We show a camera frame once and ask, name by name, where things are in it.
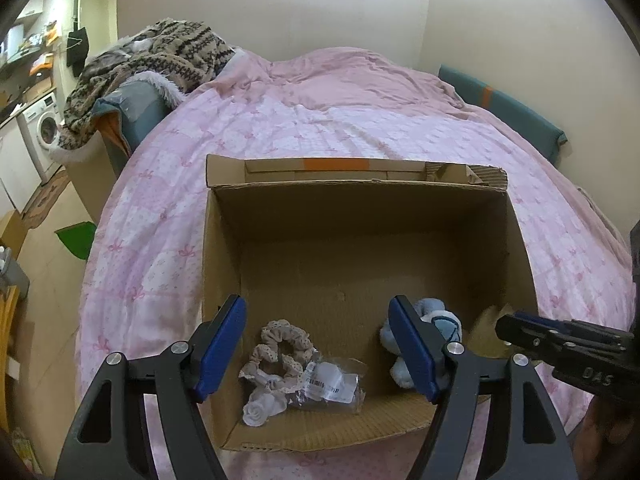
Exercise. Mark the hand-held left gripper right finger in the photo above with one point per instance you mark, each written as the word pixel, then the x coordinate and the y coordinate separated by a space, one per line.
pixel 415 350

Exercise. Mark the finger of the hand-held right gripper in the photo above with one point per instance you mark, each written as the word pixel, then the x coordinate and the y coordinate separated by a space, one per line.
pixel 525 337
pixel 537 316

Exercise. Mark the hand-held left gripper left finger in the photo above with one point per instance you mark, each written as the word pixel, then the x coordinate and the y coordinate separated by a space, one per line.
pixel 220 350

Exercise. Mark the blue plush toy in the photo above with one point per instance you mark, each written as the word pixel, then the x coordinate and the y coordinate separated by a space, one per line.
pixel 440 322

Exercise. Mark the beige lace scrunchie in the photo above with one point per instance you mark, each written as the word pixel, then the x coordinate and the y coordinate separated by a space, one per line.
pixel 265 372
pixel 290 340

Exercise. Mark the white fabric rose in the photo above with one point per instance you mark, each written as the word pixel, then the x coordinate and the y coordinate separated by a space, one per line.
pixel 260 407

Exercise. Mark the clear plastic bag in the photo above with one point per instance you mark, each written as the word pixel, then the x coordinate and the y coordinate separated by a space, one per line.
pixel 332 385

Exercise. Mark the cardboard box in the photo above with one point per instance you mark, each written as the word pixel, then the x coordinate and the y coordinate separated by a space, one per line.
pixel 350 270

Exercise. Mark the person's right hand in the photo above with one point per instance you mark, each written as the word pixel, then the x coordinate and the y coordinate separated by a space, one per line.
pixel 607 435

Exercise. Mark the teal headboard cushion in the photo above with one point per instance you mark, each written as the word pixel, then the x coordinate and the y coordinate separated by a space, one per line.
pixel 505 110

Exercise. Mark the yellow wooden chair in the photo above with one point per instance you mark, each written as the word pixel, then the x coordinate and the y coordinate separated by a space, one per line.
pixel 7 350

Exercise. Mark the grey box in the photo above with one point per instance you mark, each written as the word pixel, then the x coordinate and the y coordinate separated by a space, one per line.
pixel 15 272

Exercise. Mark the patterned floor mat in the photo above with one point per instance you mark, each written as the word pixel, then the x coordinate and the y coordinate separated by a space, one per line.
pixel 45 200

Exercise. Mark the pink bow-print quilt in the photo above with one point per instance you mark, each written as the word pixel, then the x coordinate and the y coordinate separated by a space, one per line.
pixel 350 110

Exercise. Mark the white lower cabinets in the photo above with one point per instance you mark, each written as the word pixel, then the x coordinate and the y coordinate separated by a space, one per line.
pixel 17 170

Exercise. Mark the white washing machine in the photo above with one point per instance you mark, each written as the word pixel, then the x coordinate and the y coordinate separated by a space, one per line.
pixel 42 132

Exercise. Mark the patterned knit blanket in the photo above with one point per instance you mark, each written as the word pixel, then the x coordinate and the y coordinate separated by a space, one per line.
pixel 160 55

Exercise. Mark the black hanging garment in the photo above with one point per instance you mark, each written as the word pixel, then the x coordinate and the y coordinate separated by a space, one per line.
pixel 77 45

